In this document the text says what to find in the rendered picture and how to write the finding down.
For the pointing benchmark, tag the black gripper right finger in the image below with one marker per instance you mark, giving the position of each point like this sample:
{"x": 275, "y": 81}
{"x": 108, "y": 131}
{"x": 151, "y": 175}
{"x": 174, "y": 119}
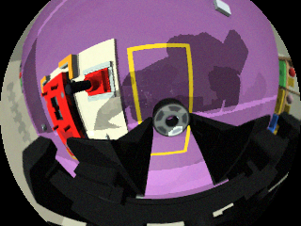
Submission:
{"x": 222, "y": 144}

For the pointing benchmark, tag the yellow rectangular outline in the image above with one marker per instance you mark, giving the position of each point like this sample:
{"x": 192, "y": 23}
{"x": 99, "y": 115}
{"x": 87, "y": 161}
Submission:
{"x": 190, "y": 81}

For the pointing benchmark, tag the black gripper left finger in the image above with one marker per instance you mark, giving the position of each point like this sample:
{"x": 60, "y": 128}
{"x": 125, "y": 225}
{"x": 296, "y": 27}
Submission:
{"x": 130, "y": 154}

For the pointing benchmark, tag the black and grey wheel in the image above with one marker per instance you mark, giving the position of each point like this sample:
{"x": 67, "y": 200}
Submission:
{"x": 166, "y": 108}

